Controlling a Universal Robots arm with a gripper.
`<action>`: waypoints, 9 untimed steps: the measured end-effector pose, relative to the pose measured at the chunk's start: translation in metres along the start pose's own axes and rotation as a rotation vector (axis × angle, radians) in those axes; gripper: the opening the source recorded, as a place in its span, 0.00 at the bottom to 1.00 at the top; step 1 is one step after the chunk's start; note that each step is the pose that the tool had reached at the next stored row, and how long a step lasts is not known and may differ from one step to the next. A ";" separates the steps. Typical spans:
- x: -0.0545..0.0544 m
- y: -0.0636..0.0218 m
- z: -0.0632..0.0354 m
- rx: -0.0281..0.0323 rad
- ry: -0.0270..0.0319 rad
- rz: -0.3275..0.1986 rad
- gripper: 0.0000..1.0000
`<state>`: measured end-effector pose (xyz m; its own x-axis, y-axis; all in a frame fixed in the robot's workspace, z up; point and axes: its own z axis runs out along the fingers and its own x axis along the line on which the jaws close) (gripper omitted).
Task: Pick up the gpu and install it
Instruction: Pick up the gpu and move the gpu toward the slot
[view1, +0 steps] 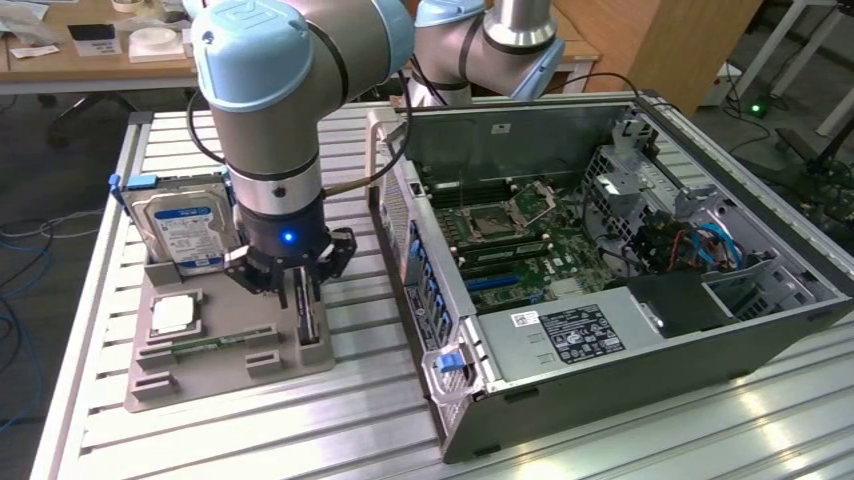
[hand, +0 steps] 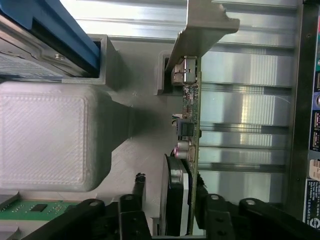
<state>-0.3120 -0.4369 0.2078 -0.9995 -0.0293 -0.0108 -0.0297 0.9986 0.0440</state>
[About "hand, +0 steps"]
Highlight open dark grey PC case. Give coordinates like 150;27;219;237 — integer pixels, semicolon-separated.
291;0;320;240

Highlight green RAM stick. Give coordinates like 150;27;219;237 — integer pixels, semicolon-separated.
0;196;85;221

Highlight grey parts rack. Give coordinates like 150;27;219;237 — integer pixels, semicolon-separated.
0;34;210;240

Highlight hard disk in blue caddy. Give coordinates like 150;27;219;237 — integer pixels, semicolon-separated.
0;0;107;84

